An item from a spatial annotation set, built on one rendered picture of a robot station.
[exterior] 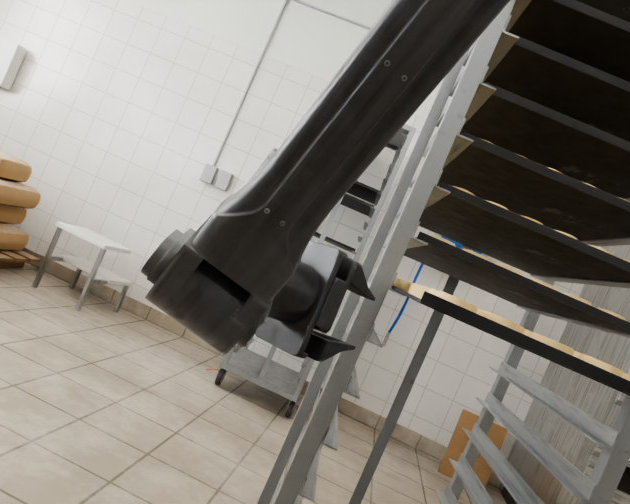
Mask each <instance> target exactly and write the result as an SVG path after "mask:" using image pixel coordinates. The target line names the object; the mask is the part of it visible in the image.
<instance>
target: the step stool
mask: <svg viewBox="0 0 630 504"><path fill-rule="evenodd" d="M56 226H57V229H56V232H55V234H54V236H53V239H52V241H51V243H50V245H49V248H48V250H47V252H46V254H45V257H44V259H43V261H42V264H41V266H40V268H39V270H38V273H37V275H36V277H35V280H34V282H33V284H32V287H34V288H37V287H38V285H39V283H40V280H41V278H42V276H43V274H44V271H45V269H46V267H47V265H48V262H49V260H54V261H62V262H67V263H69V264H71V265H73V266H75V267H77V270H76V272H75V275H74V277H73V279H72V282H71V284H70V286H69V288H70V289H74V288H75V285H76V283H77V281H78V279H79V276H80V274H81V272H82V271H84V272H86V273H88V274H90V275H89V277H88V279H87V282H86V284H85V286H84V288H83V291H82V293H81V295H80V298H79V300H78V302H77V304H76V307H75V309H74V310H76V311H80V310H81V307H82V305H83V303H84V301H85V298H86V296H87V294H88V291H89V289H90V287H91V285H92V283H96V284H108V285H120V286H124V287H123V289H122V291H121V294H120V296H119V298H118V301H117V303H116V305H115V307H114V310H113V311H114V312H116V313H118V311H119V309H120V306H121V304H122V302H123V300H124V297H125V295H126V293H127V290H128V288H129V286H131V284H132V282H131V281H129V280H127V279H125V278H123V277H121V276H119V275H117V274H115V273H113V272H111V271H109V270H107V269H105V268H103V267H101V266H100V264H101V262H102V260H103V257H104V255H105V253H106V251H107V250H110V251H116V252H121V253H127V254H130V253H131V250H130V249H128V248H126V247H124V246H122V245H120V244H118V243H116V242H114V241H112V240H110V239H108V238H105V237H103V236H101V235H99V234H97V233H95V232H93V231H91V230H89V229H87V228H83V227H79V226H75V225H70V224H66V223H62V222H57V223H56ZM63 229H64V230H66V231H68V232H70V233H72V234H74V235H76V236H78V237H80V238H82V239H84V240H86V241H88V242H90V243H92V244H94V245H96V246H98V247H100V248H101V250H100V252H99V254H98V257H97V259H96V261H95V263H93V262H91V261H89V260H87V259H85V258H81V257H75V256H68V255H61V254H60V256H52V253H53V251H54V249H55V246H56V244H57V242H58V239H59V237H60V235H61V233H62V230H63ZM95 277H96V278H98V279H96V278H95Z"/></svg>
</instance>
